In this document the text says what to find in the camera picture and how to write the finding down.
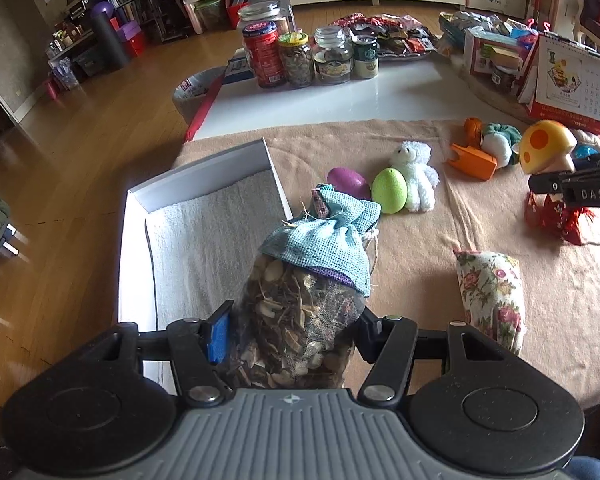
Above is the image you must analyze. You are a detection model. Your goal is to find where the yellow mushroom toy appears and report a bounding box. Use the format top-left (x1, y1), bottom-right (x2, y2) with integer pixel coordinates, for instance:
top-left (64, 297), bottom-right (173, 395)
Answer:
top-left (518, 119), bottom-right (577, 176)

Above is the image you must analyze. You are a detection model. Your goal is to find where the blue herb sachet bag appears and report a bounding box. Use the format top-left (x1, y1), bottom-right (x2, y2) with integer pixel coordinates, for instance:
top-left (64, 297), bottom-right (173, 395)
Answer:
top-left (221, 184), bottom-right (381, 389)

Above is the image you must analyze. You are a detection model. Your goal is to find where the red tasseled charm bundle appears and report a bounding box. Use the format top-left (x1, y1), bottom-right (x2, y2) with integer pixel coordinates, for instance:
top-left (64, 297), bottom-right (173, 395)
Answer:
top-left (524, 192), bottom-right (595, 246)

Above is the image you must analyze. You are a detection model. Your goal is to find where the white cardboard box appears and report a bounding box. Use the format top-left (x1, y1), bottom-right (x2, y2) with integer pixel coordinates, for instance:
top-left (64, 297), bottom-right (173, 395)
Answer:
top-left (116, 136), bottom-right (295, 396)

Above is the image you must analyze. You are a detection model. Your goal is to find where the white towel in box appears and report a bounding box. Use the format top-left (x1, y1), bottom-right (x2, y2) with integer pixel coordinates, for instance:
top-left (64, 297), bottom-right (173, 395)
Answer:
top-left (147, 170), bottom-right (285, 330)

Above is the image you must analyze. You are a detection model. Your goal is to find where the desk calendar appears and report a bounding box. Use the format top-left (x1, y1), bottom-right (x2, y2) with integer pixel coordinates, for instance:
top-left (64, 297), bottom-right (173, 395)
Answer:
top-left (518, 32), bottom-right (600, 136)

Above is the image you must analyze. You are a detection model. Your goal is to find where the white green radish plush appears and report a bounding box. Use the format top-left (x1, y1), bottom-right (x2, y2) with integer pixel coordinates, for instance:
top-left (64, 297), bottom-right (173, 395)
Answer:
top-left (480, 122), bottom-right (521, 169)

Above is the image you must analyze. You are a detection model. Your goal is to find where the beige blanket cloth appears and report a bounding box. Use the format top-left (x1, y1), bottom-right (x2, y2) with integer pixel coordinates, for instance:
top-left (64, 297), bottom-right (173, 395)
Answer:
top-left (172, 118), bottom-right (600, 411)

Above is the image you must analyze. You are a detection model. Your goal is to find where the floral fabric pillow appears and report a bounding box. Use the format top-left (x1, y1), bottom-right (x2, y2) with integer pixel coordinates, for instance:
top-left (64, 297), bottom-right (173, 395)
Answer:
top-left (454, 250), bottom-right (527, 356)

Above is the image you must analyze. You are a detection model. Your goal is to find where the orange plastic clip toy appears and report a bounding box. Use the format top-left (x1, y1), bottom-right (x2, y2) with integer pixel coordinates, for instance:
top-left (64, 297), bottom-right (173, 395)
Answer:
top-left (446, 117), bottom-right (498, 181)

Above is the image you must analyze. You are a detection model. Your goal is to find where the green egg toy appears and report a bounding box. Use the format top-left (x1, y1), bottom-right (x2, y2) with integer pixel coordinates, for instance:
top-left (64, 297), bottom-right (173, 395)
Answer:
top-left (372, 168), bottom-right (407, 214)

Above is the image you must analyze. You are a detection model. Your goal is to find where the purple egg toy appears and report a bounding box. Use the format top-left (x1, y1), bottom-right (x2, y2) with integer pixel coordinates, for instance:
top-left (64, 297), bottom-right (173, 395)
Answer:
top-left (327, 167), bottom-right (372, 200)

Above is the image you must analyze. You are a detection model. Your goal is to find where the white plush lamb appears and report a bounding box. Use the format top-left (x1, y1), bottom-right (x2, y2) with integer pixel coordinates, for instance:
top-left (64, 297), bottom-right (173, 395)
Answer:
top-left (390, 141), bottom-right (440, 212)

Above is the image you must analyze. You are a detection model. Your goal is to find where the tray of snack packets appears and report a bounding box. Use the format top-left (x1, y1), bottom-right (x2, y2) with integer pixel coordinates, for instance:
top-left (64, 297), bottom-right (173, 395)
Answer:
top-left (332, 13), bottom-right (437, 61)

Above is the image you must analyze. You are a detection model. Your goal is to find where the green starbucks can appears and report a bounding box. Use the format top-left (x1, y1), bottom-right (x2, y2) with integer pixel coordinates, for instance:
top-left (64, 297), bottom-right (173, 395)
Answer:
top-left (352, 36), bottom-right (379, 79)

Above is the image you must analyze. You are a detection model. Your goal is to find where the clear glass jar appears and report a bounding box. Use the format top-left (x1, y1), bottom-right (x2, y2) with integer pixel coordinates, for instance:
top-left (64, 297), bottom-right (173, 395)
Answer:
top-left (313, 25), bottom-right (353, 84)

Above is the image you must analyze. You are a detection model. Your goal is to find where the yellow lid nut jar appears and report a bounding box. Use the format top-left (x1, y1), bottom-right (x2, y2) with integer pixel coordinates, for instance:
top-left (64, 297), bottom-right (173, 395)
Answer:
top-left (277, 32), bottom-right (314, 88)

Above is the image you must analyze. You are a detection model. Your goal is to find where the black cylinder roller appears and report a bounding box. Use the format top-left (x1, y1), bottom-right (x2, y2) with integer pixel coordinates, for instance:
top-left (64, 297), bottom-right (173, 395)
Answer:
top-left (91, 1), bottom-right (130, 70)

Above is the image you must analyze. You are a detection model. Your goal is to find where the red tin can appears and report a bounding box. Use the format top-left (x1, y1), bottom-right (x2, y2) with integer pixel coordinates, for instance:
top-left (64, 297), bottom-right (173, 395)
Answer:
top-left (242, 21), bottom-right (286, 88)

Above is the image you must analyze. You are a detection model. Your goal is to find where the large glass jar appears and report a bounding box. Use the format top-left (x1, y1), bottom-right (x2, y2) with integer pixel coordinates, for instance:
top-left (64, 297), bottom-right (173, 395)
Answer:
top-left (237, 0), bottom-right (290, 35)

